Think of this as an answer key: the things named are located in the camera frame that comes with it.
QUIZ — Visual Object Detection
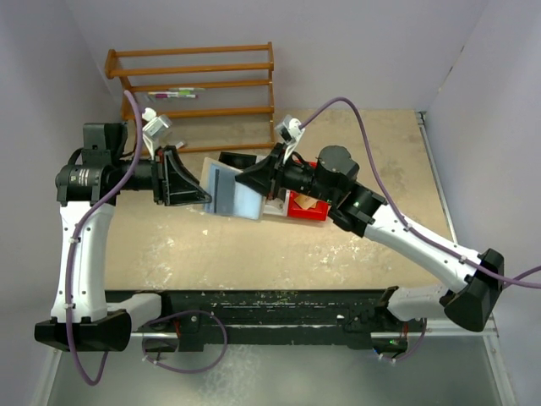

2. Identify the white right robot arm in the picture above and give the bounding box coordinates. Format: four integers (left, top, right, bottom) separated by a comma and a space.
236, 144, 505, 332

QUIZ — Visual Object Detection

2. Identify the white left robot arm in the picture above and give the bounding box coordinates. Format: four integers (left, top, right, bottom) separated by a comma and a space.
34, 123, 211, 352

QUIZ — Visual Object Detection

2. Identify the gold VIP cards stack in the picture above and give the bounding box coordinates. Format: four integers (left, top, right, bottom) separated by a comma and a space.
293, 194, 320, 211

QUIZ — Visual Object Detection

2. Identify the black plastic bin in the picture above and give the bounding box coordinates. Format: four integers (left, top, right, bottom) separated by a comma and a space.
218, 151, 258, 170

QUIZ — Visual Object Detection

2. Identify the white plastic bin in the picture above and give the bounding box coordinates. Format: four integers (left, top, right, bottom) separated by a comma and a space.
263, 189, 290, 217

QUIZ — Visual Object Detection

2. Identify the red plastic bin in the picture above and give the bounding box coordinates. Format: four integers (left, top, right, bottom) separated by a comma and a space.
287, 160, 332, 223

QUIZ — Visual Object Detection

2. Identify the pink marker pen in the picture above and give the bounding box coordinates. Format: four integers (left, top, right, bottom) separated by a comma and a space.
147, 91, 198, 100

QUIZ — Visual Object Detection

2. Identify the green marker pen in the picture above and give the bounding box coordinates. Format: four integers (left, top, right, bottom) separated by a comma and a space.
168, 87, 206, 94

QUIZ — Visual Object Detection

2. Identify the wooden shelf rack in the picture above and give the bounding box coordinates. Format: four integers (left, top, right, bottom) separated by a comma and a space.
104, 41, 276, 153

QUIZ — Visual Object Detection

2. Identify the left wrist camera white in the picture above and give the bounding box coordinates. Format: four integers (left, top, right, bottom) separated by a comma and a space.
142, 107, 172, 140

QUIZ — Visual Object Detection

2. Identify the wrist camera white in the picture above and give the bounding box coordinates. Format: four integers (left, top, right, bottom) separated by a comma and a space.
275, 115, 304, 163
142, 107, 172, 140

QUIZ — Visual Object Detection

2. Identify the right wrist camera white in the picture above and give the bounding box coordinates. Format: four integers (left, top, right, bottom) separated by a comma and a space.
275, 115, 304, 163

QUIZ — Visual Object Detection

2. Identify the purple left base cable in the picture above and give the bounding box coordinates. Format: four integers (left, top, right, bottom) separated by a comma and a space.
141, 311, 229, 374

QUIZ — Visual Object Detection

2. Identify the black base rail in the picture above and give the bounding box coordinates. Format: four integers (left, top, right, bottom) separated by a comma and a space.
124, 288, 409, 353

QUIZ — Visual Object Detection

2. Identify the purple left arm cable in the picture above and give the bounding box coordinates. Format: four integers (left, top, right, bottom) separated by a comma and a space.
65, 89, 161, 386

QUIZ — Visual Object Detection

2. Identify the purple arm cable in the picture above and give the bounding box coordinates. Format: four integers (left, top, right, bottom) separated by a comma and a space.
65, 89, 161, 386
298, 96, 541, 290

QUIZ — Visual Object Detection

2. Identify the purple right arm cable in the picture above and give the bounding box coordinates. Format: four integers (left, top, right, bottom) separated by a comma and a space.
298, 96, 541, 290

